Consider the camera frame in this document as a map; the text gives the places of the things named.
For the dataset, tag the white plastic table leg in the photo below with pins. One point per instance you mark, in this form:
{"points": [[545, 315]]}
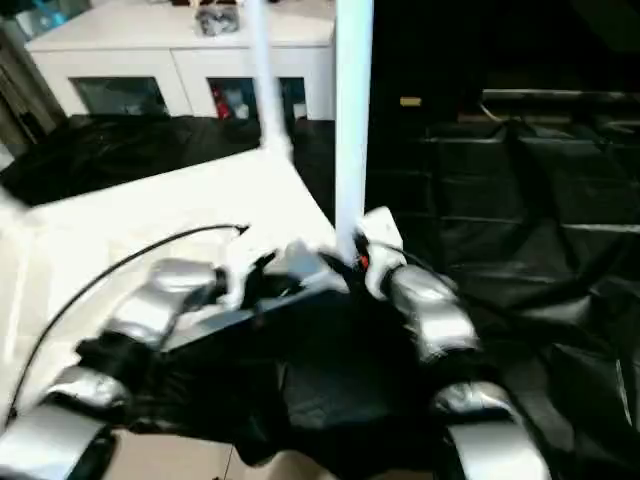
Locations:
{"points": [[353, 120], [268, 80]]}

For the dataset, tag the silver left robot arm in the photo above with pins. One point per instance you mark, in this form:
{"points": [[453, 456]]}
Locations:
{"points": [[130, 330]]}

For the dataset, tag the small tan label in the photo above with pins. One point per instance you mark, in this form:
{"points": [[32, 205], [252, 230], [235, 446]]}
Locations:
{"points": [[410, 101]]}

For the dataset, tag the black work mat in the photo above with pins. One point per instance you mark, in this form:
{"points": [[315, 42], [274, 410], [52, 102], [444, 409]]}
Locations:
{"points": [[530, 260]]}

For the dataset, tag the red bottle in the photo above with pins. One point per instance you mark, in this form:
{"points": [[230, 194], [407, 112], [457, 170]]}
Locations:
{"points": [[220, 100]]}

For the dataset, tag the dark low shelf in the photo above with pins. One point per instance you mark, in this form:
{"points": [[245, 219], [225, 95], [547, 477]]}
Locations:
{"points": [[560, 103]]}

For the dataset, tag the black crumpled bag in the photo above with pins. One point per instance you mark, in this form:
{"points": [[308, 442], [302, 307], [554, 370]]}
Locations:
{"points": [[218, 20]]}

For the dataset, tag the white cabinet with glass doors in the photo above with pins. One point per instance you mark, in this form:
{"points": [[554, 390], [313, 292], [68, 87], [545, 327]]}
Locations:
{"points": [[130, 45]]}

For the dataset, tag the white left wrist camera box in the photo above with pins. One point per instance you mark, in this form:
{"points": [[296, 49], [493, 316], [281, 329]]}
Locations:
{"points": [[245, 265]]}

